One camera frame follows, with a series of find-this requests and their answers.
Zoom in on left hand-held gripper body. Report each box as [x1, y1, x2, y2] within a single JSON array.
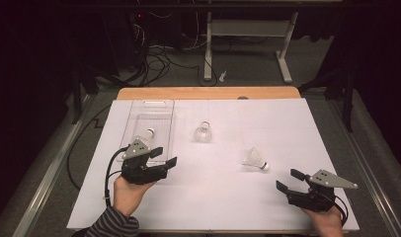
[[120, 138, 170, 186]]

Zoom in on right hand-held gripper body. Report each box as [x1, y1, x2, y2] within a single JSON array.
[[285, 169, 359, 212]]

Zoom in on white shuttlecock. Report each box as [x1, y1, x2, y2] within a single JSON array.
[[241, 147, 271, 172], [194, 120, 213, 143], [132, 127, 156, 147]]

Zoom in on clear plastic tray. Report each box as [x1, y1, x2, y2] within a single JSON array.
[[117, 100, 176, 166]]

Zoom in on person's left hand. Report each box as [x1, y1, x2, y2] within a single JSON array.
[[113, 176, 156, 218]]

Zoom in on person's right hand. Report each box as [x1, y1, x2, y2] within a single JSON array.
[[301, 205, 345, 237]]

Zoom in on white table mat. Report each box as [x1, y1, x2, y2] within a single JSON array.
[[66, 98, 361, 232]]

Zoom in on black tripod stand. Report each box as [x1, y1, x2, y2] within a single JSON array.
[[69, 62, 101, 125], [298, 62, 356, 132]]

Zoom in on dark computer tower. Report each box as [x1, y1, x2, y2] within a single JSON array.
[[101, 11, 150, 72]]

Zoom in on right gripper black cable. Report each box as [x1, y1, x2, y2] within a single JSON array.
[[333, 195, 350, 227]]

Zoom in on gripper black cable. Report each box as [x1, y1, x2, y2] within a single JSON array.
[[104, 146, 128, 207], [333, 195, 350, 227]]

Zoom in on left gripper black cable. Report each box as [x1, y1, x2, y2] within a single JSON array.
[[104, 146, 128, 207]]

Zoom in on metal floor rail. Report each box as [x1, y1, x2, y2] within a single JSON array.
[[326, 98, 401, 237], [12, 95, 98, 237]]

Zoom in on long black floor cable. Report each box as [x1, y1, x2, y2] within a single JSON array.
[[66, 104, 113, 191]]

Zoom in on bundle of floor cables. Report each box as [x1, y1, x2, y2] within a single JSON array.
[[132, 11, 219, 87]]

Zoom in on white metal stand frame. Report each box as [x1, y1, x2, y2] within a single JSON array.
[[202, 11, 299, 84]]

